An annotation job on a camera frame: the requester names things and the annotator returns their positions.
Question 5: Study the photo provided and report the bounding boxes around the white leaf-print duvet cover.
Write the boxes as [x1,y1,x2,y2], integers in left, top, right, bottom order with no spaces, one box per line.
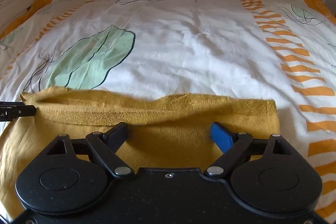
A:
[1,0,335,223]

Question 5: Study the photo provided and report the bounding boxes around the mustard yellow knit garment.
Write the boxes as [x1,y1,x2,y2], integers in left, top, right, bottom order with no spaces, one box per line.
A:
[1,87,280,218]

